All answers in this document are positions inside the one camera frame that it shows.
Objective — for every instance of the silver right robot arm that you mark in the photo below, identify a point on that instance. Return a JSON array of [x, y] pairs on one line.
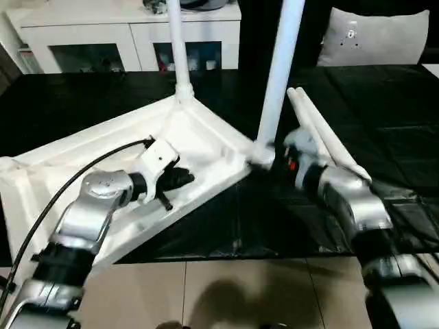
[[353, 205]]

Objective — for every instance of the white plastic table leg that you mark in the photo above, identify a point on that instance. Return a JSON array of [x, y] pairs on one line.
[[180, 44], [302, 109], [329, 137], [278, 68]]

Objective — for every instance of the small red bottle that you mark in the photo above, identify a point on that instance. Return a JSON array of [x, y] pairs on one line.
[[161, 64]]

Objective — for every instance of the flat white board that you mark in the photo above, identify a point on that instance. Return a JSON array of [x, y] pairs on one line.
[[431, 70]]

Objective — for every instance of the black box with gold label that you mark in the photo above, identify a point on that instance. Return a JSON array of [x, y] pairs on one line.
[[260, 31]]

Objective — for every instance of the grey round appliance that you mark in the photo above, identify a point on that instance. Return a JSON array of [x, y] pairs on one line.
[[202, 4]]

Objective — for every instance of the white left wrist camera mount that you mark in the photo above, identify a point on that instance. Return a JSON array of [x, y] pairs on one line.
[[157, 161]]

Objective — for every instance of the grey printed cushion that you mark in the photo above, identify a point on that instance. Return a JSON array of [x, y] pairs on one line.
[[377, 41]]

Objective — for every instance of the white cabinet with glass doors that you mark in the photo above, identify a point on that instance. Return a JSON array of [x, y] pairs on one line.
[[103, 31]]

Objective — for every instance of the black tangled item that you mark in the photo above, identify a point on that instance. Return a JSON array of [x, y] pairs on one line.
[[154, 6]]

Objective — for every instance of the white plastic table top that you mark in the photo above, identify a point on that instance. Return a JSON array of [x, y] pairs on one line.
[[103, 150]]

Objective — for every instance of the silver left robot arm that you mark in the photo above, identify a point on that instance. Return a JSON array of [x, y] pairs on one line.
[[92, 198]]

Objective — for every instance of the black work mat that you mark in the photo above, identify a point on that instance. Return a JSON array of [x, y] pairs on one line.
[[377, 120]]

